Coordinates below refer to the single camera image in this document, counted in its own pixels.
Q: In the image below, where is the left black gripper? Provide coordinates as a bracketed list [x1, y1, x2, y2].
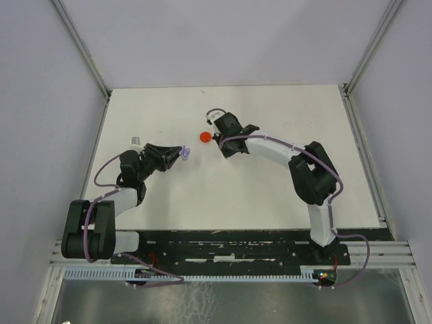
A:
[138, 142, 182, 182]

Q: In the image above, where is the red charging case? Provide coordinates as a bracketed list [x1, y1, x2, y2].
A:
[199, 132, 212, 143]

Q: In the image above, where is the purple charging case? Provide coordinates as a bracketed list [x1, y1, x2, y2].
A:
[179, 145, 190, 161]

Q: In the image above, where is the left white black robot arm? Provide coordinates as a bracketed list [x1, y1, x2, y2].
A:
[61, 144, 190, 263]

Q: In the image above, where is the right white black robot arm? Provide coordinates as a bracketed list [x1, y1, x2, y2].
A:
[206, 109, 340, 264]

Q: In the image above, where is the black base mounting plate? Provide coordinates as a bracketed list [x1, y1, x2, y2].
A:
[132, 229, 350, 276]

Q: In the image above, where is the controller board with leds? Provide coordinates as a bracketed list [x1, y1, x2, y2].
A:
[317, 270, 338, 286]

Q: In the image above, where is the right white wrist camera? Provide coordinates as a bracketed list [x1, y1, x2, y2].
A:
[206, 111, 225, 125]

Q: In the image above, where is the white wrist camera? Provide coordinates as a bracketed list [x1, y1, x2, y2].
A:
[206, 111, 225, 125]
[131, 136, 141, 146]

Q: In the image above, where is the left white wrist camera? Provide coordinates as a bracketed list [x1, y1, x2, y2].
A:
[131, 136, 141, 146]

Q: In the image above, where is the left aluminium frame post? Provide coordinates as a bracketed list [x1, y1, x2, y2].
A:
[49, 0, 111, 98]

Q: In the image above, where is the aluminium frame post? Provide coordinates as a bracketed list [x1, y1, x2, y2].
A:
[344, 0, 406, 97]
[49, 0, 111, 98]

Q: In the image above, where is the white slotted cable duct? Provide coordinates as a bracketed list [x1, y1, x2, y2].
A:
[63, 264, 321, 283]

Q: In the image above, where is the right aluminium frame post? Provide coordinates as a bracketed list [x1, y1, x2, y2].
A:
[344, 0, 406, 97]

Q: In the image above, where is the aluminium front rail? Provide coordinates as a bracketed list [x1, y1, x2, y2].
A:
[49, 241, 416, 269]

